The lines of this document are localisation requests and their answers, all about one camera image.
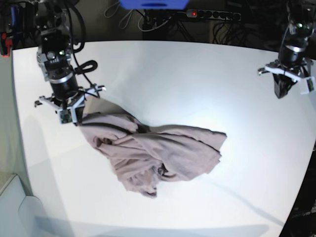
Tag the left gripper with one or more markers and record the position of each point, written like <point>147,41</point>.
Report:
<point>289,75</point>

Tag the black power strip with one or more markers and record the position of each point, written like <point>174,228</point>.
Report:
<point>214,15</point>

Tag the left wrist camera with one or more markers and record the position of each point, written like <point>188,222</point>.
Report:
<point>307,85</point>

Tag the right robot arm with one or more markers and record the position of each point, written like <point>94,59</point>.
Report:
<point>54,59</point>

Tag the blue box at top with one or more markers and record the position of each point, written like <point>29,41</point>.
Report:
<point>154,4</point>

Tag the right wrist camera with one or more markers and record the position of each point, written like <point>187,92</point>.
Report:
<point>67,116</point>

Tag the mauve t-shirt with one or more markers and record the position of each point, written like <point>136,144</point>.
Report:
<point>142,156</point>

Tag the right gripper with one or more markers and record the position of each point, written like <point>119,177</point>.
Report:
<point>74,103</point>

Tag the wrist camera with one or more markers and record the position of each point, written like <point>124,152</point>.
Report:
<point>307,85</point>
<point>67,116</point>

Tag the grey side table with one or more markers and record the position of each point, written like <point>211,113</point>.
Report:
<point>22,215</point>

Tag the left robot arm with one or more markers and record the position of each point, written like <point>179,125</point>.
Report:
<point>292,65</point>

